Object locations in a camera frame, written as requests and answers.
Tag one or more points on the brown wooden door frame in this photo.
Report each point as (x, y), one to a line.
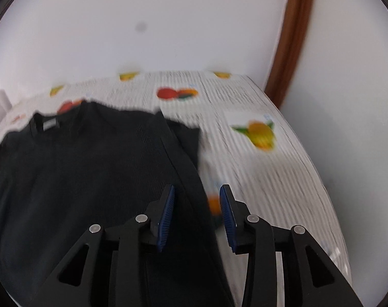
(293, 38)

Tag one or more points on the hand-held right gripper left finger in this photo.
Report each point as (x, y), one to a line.
(166, 217)

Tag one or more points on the black long-sleeve sweatshirt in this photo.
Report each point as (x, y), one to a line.
(85, 172)

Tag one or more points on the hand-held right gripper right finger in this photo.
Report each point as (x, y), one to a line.
(227, 217)

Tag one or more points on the fruit-print tablecloth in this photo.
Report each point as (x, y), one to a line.
(245, 102)

